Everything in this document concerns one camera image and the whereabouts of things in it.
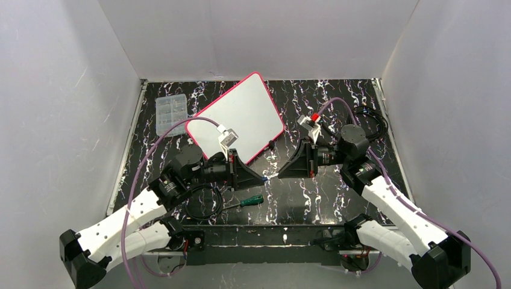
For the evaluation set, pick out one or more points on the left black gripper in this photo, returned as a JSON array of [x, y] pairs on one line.
[[232, 172]]

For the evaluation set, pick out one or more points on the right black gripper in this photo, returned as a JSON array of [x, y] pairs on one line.
[[310, 159]]

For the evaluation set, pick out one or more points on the white marker pen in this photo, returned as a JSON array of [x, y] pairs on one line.
[[271, 176]]

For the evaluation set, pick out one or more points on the pink framed whiteboard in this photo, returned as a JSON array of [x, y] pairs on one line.
[[250, 111]]

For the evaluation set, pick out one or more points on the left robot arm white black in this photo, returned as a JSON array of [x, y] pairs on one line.
[[142, 224]]

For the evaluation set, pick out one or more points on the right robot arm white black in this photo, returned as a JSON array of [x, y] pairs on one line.
[[435, 258]]

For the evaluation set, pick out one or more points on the clear plastic organizer box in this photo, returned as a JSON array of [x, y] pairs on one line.
[[170, 110]]

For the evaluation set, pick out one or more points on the green handled screwdriver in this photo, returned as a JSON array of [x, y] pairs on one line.
[[251, 201]]

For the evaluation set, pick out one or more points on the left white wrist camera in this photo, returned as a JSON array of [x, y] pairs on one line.
[[226, 138]]

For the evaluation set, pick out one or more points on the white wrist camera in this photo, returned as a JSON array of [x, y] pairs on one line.
[[226, 138], [311, 124]]

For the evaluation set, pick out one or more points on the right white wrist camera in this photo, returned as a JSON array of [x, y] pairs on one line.
[[311, 124]]

